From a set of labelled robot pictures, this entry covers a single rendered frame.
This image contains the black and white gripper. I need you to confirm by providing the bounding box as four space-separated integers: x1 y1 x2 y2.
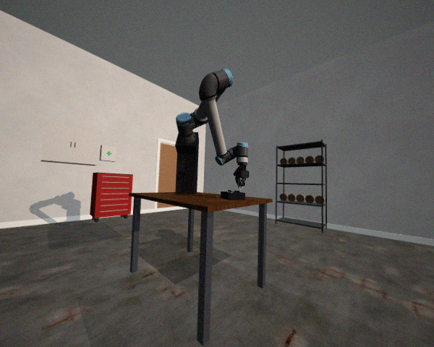
235 163 249 191

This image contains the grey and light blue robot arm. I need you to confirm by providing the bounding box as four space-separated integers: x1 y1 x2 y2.
176 69 248 166

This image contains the black lighting desk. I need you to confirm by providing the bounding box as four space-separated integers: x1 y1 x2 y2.
221 190 245 200

